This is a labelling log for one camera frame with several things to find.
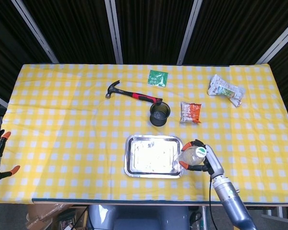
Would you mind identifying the black and red claw hammer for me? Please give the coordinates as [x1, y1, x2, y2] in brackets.
[105, 80, 163, 104]

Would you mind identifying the rectangular metal tray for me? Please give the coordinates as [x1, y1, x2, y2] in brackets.
[124, 134, 184, 179]

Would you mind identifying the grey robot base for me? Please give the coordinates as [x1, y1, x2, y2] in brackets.
[87, 205, 192, 230]

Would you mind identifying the clear plastic bottle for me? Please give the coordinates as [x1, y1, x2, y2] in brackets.
[178, 146, 206, 167]

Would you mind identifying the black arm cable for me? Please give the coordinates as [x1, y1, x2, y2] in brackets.
[208, 176, 218, 230]

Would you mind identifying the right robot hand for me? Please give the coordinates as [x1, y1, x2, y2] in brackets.
[179, 139, 225, 179]

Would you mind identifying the black mesh pen cup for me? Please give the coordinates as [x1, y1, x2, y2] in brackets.
[149, 102, 171, 127]

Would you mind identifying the crumpled white green snack bag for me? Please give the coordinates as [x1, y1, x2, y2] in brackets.
[207, 74, 246, 108]

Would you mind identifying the brown cardboard box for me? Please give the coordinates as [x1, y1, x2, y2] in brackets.
[25, 203, 74, 230]

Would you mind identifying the orange and white snack bag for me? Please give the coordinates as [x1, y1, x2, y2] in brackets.
[180, 101, 202, 124]

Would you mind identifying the yellow checked tablecloth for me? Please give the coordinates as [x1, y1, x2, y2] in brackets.
[0, 63, 288, 204]

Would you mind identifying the green square packet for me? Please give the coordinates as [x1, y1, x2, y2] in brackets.
[147, 69, 169, 87]

